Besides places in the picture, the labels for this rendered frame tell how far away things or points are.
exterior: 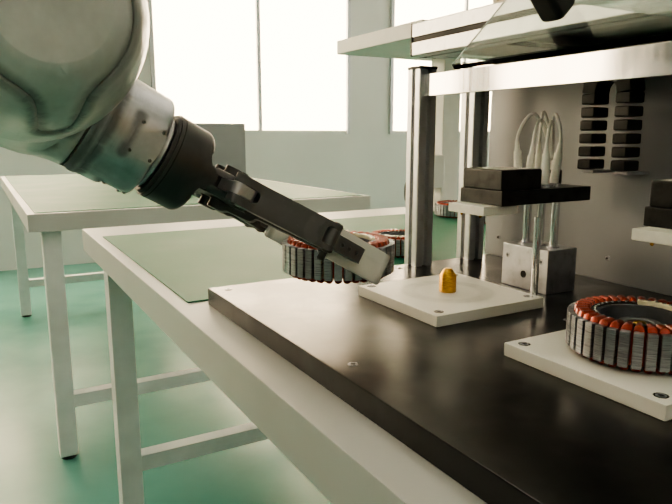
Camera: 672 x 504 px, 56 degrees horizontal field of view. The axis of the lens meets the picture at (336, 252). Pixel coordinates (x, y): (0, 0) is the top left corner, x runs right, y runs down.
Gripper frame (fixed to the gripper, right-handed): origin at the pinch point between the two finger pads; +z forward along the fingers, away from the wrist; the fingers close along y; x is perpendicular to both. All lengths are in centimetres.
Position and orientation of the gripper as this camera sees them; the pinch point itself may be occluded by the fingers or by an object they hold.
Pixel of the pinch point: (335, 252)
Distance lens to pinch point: 63.1
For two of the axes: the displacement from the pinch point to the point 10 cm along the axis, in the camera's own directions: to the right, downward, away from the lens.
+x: 4.3, -9.0, 0.9
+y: 5.0, 1.6, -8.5
